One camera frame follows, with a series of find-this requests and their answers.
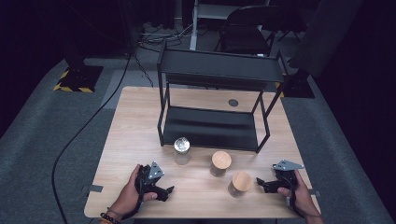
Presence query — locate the black folding chair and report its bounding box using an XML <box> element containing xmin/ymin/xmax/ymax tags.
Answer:
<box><xmin>214</xmin><ymin>4</ymin><xmax>303</xmax><ymax>57</ymax></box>

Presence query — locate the glass jar with glass lid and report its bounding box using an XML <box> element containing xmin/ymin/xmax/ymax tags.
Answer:
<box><xmin>173</xmin><ymin>136</ymin><xmax>191</xmax><ymax>166</ymax></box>

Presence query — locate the thin dark wrist band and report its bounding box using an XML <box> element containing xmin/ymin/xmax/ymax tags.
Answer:
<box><xmin>106</xmin><ymin>207</ymin><xmax>124</xmax><ymax>217</ymax></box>

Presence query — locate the black stand base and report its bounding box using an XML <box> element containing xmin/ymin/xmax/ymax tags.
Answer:
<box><xmin>275</xmin><ymin>68</ymin><xmax>316</xmax><ymax>99</ymax></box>

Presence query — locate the glass jar bamboo lid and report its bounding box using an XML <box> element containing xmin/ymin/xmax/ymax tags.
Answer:
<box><xmin>228</xmin><ymin>171</ymin><xmax>254</xmax><ymax>199</ymax></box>

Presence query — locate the left hand-held gripper cable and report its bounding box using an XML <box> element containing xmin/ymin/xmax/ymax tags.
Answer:
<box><xmin>121</xmin><ymin>174</ymin><xmax>147</xmax><ymax>220</ymax></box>

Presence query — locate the thin black floor cable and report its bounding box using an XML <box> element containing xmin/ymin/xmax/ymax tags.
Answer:
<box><xmin>134</xmin><ymin>52</ymin><xmax>155</xmax><ymax>88</ymax></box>

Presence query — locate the stand base with striped tape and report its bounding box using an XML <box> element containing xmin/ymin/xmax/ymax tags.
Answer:
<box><xmin>52</xmin><ymin>63</ymin><xmax>105</xmax><ymax>93</ymax></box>

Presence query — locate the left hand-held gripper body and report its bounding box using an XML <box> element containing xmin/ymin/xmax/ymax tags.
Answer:
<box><xmin>134</xmin><ymin>161</ymin><xmax>165</xmax><ymax>200</ymax></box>

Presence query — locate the black metal two-tier shelf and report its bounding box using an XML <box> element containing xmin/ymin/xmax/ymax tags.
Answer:
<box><xmin>156</xmin><ymin>40</ymin><xmax>289</xmax><ymax>154</ymax></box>

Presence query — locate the star anise jar bamboo lid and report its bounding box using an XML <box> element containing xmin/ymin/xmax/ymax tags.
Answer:
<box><xmin>209</xmin><ymin>150</ymin><xmax>233</xmax><ymax>178</ymax></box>

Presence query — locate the dark beaded bracelet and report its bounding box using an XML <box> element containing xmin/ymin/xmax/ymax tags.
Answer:
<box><xmin>99</xmin><ymin>212</ymin><xmax>121</xmax><ymax>224</ymax></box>

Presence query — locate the person's left hand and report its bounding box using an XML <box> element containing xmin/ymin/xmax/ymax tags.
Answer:
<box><xmin>111</xmin><ymin>163</ymin><xmax>158</xmax><ymax>217</ymax></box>

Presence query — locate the white desk frame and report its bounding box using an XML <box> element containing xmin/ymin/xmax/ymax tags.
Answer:
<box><xmin>189</xmin><ymin>0</ymin><xmax>272</xmax><ymax>51</ymax></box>

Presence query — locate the tangle of floor cables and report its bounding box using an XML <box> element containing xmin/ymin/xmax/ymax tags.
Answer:
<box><xmin>136</xmin><ymin>22</ymin><xmax>194</xmax><ymax>50</ymax></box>

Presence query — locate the person's right hand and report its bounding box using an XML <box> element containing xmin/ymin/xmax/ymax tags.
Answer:
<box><xmin>277</xmin><ymin>170</ymin><xmax>321</xmax><ymax>218</ymax></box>

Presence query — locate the thick black floor cable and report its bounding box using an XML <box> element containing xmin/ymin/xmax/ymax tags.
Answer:
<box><xmin>50</xmin><ymin>52</ymin><xmax>133</xmax><ymax>224</ymax></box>

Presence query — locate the grey padded stand pole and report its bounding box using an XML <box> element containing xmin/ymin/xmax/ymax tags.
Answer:
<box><xmin>289</xmin><ymin>0</ymin><xmax>363</xmax><ymax>77</ymax></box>

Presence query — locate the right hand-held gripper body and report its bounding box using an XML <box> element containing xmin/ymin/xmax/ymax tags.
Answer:
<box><xmin>270</xmin><ymin>159</ymin><xmax>305</xmax><ymax>192</ymax></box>

